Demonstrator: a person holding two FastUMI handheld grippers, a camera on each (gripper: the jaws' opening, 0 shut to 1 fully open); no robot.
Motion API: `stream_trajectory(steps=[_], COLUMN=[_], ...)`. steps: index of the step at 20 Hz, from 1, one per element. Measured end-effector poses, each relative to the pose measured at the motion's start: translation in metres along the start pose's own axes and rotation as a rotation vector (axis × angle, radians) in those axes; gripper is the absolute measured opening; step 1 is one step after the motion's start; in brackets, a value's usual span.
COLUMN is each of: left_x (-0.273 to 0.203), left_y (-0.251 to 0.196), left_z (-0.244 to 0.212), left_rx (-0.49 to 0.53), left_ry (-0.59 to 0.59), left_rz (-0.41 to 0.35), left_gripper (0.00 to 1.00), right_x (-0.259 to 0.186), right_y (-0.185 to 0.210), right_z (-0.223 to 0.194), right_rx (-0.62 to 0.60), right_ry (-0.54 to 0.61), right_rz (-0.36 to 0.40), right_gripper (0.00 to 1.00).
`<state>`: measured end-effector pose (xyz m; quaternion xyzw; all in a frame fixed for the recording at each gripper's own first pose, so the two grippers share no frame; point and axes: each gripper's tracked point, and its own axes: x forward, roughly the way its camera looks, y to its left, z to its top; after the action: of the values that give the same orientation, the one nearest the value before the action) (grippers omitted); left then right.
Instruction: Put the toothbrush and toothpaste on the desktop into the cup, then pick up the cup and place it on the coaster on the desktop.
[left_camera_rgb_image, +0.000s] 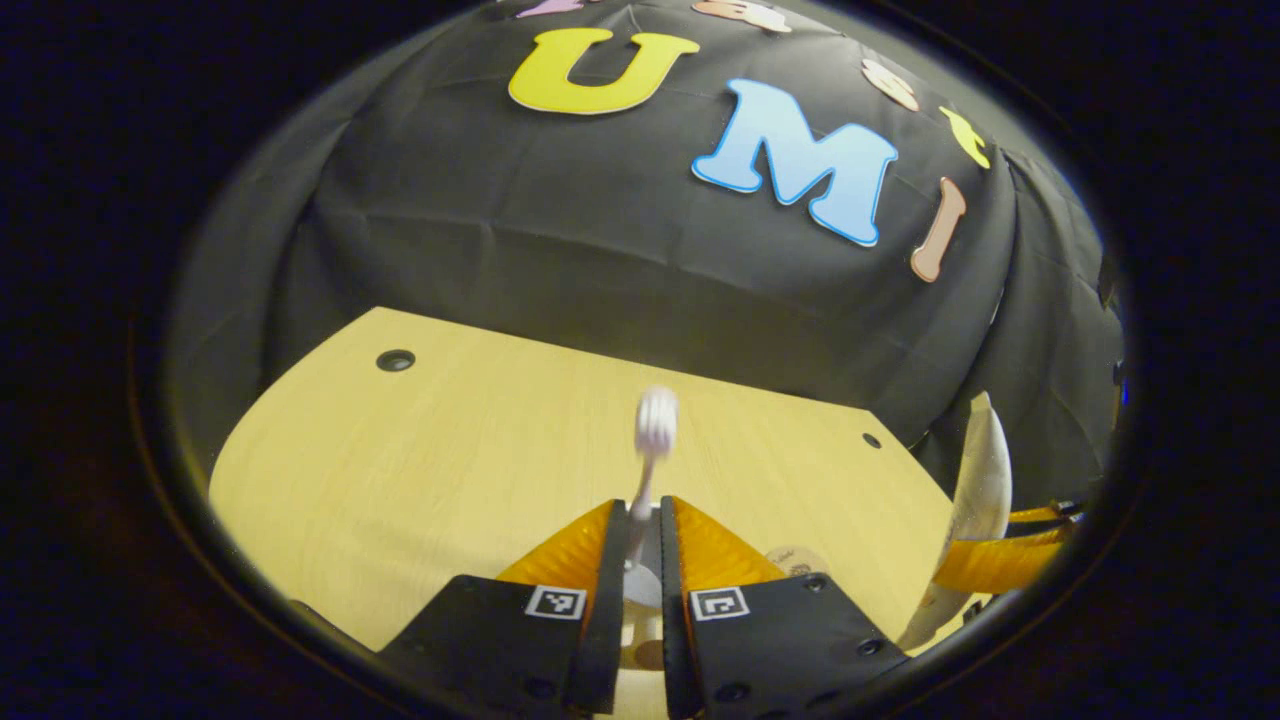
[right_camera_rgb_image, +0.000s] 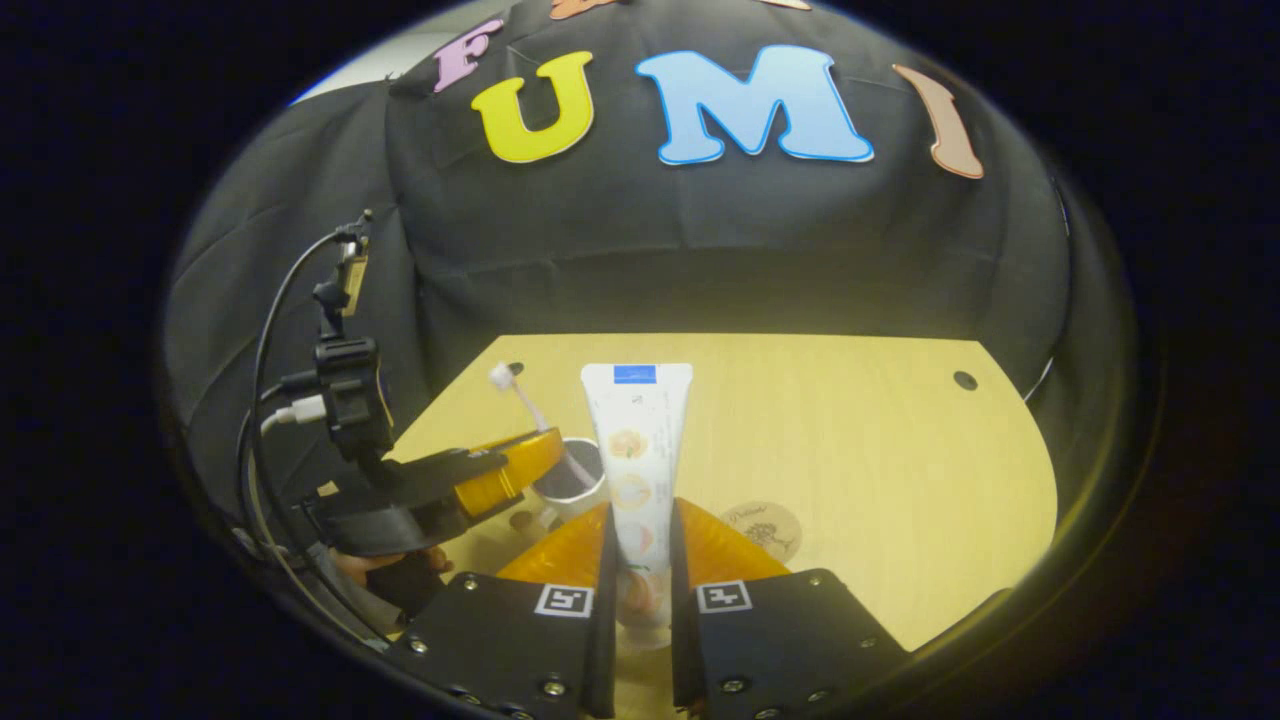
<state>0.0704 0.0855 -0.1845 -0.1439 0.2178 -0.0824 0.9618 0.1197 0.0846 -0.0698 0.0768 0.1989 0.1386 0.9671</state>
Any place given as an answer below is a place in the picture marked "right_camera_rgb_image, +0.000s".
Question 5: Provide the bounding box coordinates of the white cable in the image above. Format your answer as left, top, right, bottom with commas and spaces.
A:
240, 396, 329, 561

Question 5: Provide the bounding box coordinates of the white cup with wooden handle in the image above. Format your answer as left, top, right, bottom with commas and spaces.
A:
505, 437, 611, 533

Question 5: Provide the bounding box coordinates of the pink toothbrush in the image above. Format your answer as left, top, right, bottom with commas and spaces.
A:
488, 362, 599, 491

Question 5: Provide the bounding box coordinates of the wooden desktop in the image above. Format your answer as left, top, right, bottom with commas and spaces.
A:
320, 333, 1059, 720

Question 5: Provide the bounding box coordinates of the round wooden coaster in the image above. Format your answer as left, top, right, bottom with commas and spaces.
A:
720, 500, 804, 564

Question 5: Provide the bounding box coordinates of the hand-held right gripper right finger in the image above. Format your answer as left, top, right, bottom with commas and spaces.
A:
668, 497, 911, 720

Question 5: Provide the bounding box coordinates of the black backdrop cloth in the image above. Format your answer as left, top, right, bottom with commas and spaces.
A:
160, 0, 1111, 561

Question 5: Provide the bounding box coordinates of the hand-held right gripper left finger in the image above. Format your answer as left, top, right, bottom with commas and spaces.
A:
385, 500, 621, 720

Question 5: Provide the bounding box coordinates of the white toothpaste tube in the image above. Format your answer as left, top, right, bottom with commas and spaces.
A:
580, 362, 694, 651

